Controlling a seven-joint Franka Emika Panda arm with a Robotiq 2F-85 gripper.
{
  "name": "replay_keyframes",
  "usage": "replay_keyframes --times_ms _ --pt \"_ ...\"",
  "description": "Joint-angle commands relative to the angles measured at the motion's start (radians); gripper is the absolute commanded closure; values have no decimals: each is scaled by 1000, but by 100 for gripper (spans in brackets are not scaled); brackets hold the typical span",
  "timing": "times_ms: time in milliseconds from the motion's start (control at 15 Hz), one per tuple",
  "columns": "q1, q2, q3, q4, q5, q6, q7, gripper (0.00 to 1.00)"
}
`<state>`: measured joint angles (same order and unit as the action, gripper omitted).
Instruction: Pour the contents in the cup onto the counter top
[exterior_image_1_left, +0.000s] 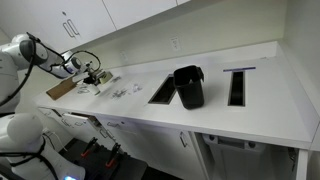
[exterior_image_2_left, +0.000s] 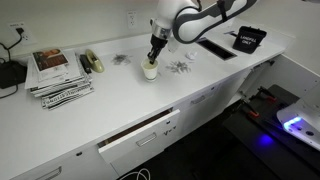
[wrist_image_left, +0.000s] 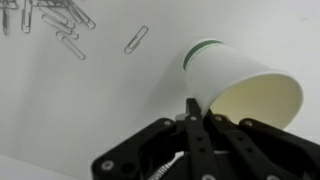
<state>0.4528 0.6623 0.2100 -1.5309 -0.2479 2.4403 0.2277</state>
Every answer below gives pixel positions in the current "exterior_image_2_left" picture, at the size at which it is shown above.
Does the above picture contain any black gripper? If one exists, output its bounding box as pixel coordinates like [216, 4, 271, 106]
[147, 34, 167, 64]

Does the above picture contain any stack of magazines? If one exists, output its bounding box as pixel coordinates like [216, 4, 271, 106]
[24, 54, 93, 98]

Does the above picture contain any black power cable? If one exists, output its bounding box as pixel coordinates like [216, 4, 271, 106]
[0, 31, 24, 100]

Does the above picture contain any white wall outlet with plug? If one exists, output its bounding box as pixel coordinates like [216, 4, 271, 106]
[6, 20, 36, 46]

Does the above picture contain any black stapler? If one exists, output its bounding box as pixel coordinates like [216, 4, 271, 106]
[79, 53, 93, 75]

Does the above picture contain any white floor cable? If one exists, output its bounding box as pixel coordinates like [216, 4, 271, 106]
[119, 167, 152, 180]

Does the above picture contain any open white drawer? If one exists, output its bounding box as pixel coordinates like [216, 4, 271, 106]
[96, 107, 181, 177]

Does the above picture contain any black robot platform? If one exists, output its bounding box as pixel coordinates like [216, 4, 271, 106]
[221, 83, 320, 180]

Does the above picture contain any magazine with brown cover photo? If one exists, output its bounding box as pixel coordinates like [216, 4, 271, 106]
[31, 48, 84, 84]

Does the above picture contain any black landfill waste bin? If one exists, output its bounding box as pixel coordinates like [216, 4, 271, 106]
[232, 25, 268, 55]

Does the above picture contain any magazine with bold black print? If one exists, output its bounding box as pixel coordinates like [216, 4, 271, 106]
[40, 82, 96, 111]

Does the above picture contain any silver drawer handle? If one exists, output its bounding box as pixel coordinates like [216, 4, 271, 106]
[135, 131, 158, 148]
[189, 94, 209, 106]
[34, 166, 63, 180]

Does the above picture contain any rectangular counter waste opening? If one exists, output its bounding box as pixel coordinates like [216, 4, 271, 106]
[196, 37, 238, 62]

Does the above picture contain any red black bar clamp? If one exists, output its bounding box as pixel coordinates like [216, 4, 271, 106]
[256, 85, 278, 103]
[241, 99, 261, 119]

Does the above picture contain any black box device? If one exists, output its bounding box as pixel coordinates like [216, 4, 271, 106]
[0, 59, 28, 90]

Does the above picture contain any black power plug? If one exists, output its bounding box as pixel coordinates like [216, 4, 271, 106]
[14, 26, 26, 36]

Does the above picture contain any white paper cup green band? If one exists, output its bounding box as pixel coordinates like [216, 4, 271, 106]
[140, 58, 160, 83]

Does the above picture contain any beige tape dispenser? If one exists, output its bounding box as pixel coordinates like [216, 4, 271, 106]
[84, 48, 106, 74]

